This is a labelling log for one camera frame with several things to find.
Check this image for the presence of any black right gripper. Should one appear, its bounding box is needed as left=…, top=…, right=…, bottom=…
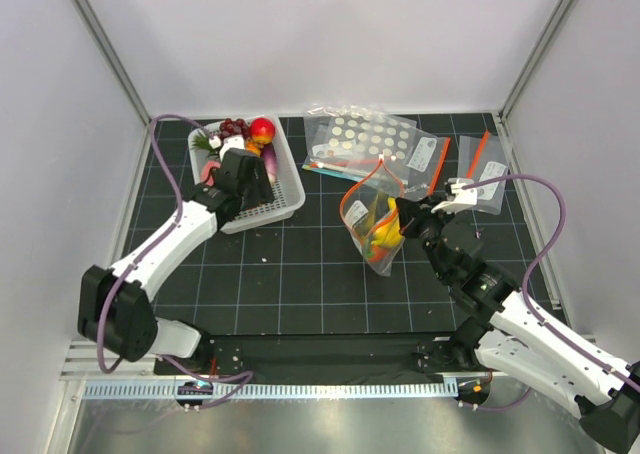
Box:
left=396, top=195, right=456, bottom=282

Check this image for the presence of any yellow toy banana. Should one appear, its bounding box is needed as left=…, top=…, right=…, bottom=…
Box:
left=371, top=197, right=404, bottom=249

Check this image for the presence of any orange toy carrot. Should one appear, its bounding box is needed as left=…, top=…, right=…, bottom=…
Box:
left=367, top=246, right=387, bottom=262

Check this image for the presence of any clear zip bag orange zipper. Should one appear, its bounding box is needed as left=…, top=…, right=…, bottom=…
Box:
left=339, top=154, right=404, bottom=277

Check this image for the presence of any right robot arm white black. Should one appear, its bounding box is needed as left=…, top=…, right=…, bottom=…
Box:
left=397, top=197, right=639, bottom=453

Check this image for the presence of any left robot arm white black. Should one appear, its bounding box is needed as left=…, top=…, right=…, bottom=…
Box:
left=78, top=148, right=273, bottom=374

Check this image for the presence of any zip bag orange zipper right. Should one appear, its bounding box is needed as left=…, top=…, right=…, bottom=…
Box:
left=457, top=131, right=508, bottom=215

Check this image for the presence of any zip bag orange zipper middle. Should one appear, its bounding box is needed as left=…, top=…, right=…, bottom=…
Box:
left=393, top=133, right=449, bottom=200

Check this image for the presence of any zip bag with dotted sheet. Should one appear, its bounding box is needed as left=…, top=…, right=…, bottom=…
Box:
left=303, top=105, right=417, bottom=181

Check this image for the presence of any orange toy pineapple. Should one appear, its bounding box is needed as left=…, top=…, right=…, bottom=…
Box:
left=245, top=140, right=262, bottom=157

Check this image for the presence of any purple toy eggplant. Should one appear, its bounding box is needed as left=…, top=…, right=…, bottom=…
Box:
left=261, top=144, right=277, bottom=185

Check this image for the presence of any pink toy peach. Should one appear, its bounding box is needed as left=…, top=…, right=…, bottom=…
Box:
left=200, top=160, right=220, bottom=185

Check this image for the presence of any white perforated plastic basket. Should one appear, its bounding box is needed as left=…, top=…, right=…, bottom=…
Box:
left=187, top=115, right=306, bottom=234

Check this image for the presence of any red yellow toy apple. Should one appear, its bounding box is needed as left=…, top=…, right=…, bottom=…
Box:
left=249, top=117, right=276, bottom=145

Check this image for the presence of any purple toy grape bunch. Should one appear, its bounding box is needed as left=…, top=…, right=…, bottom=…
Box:
left=218, top=118, right=250, bottom=140

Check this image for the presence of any black grid cutting mat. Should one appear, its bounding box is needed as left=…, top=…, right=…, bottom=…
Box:
left=116, top=113, right=536, bottom=335

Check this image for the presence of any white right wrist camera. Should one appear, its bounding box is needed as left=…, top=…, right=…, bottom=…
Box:
left=431, top=178, right=478, bottom=215

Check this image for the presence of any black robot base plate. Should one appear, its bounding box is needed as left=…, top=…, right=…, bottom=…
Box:
left=181, top=332, right=488, bottom=385

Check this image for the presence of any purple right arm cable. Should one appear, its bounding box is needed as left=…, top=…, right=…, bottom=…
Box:
left=464, top=174, right=640, bottom=411

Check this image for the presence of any slotted metal cable duct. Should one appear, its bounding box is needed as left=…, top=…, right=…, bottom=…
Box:
left=82, top=378, right=458, bottom=401

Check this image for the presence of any left aluminium frame post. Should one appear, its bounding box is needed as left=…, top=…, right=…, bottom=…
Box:
left=71, top=0, right=151, bottom=124

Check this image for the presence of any aluminium frame post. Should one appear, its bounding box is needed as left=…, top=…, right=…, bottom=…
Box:
left=498, top=0, right=578, bottom=124
left=71, top=0, right=151, bottom=124

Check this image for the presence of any right aluminium frame post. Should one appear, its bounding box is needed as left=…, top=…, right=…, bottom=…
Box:
left=498, top=0, right=578, bottom=124

